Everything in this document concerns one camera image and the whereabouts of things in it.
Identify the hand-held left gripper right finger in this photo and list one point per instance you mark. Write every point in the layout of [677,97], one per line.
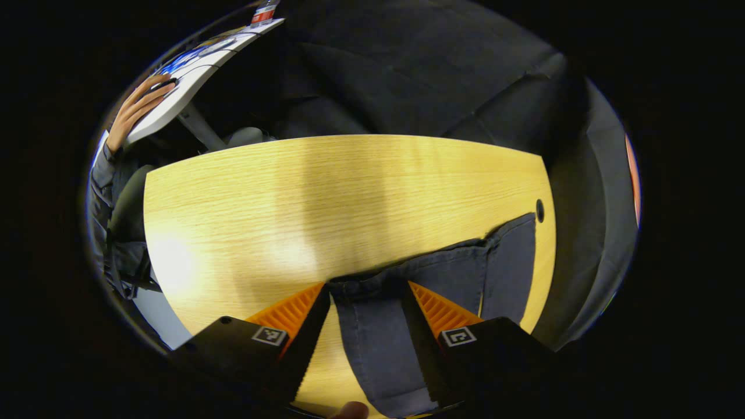
[422,343]

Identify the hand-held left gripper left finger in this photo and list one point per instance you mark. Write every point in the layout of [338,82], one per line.
[305,343]

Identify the dark grey jeans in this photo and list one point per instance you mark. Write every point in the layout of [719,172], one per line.
[372,343]

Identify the black backdrop cloth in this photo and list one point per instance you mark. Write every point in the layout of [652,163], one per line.
[407,70]

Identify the white desk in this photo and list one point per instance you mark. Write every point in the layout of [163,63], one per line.
[195,81]

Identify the black computer mouse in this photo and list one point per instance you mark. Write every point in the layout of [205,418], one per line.
[166,85]

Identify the red white box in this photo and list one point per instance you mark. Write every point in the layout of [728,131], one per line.
[263,14]

